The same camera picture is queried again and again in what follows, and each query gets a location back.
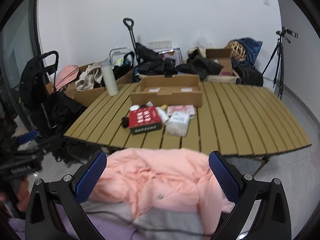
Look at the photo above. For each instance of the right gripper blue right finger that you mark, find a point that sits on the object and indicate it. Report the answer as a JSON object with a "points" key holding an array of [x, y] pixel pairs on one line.
{"points": [[224, 177]]}

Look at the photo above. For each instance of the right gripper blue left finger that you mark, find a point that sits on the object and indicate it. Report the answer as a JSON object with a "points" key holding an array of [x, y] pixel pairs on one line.
{"points": [[87, 176]]}

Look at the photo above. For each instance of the clear bag of cotton pads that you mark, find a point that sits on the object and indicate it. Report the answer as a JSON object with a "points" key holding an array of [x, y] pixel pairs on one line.
{"points": [[178, 124]]}

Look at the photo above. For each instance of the red tissue box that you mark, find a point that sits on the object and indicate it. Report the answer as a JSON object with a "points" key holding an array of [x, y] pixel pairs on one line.
{"points": [[144, 120]]}

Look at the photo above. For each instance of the white round jar lid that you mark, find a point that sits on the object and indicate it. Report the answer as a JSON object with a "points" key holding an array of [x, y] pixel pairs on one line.
{"points": [[134, 107]]}

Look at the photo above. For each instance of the white spray bottle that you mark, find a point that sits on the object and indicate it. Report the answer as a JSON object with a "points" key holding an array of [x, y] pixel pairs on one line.
{"points": [[163, 115]]}

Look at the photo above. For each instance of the pink packet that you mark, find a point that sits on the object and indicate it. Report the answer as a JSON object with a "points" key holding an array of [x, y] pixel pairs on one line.
{"points": [[190, 109]]}

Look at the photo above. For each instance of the small yellow box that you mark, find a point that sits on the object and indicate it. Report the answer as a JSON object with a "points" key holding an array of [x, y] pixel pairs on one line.
{"points": [[164, 106]]}

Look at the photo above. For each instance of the small white jar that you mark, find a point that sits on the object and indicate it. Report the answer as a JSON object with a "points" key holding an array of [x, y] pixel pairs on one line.
{"points": [[149, 104]]}

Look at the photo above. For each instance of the pink jacket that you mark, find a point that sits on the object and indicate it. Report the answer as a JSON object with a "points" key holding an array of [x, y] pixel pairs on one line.
{"points": [[175, 180]]}

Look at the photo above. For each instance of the black trolley cart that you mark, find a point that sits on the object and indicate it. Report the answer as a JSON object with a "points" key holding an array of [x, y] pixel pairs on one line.
{"points": [[50, 113]]}

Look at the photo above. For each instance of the slatted wooden folding table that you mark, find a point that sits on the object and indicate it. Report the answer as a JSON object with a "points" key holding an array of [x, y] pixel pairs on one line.
{"points": [[236, 120]]}

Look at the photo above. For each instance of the large cardboard box left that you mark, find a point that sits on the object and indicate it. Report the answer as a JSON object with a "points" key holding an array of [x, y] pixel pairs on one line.
{"points": [[122, 76]]}

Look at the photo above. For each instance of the white thermos bottle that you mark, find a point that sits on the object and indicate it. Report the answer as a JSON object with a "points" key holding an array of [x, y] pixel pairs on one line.
{"points": [[108, 77]]}

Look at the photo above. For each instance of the pink backpack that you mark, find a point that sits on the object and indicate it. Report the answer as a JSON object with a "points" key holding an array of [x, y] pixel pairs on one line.
{"points": [[66, 76]]}

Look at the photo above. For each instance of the flat cardboard tray box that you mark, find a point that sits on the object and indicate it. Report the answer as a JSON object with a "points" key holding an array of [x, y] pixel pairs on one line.
{"points": [[184, 89]]}

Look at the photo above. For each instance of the beige clothes in box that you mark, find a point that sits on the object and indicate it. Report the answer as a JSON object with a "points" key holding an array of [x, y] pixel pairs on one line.
{"points": [[91, 76]]}

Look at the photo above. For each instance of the cardboard box back right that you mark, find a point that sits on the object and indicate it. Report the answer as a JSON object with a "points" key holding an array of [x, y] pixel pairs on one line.
{"points": [[227, 74]]}

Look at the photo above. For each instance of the woven rattan ball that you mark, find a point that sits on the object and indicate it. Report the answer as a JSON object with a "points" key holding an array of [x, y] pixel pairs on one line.
{"points": [[237, 50]]}

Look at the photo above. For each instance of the blue bag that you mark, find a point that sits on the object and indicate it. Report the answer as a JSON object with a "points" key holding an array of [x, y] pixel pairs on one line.
{"points": [[252, 48]]}

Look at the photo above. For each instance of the pile of black clothes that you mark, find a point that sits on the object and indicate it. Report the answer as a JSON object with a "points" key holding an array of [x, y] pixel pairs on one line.
{"points": [[152, 64]]}

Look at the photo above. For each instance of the white printed box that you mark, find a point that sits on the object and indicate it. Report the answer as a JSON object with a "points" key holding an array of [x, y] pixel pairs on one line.
{"points": [[173, 54]]}

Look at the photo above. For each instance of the black camera tripod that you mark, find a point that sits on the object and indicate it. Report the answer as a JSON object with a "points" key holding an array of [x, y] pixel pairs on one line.
{"points": [[279, 51]]}

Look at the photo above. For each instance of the black pull handle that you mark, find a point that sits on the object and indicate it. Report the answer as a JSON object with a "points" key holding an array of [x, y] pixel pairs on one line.
{"points": [[129, 23]]}

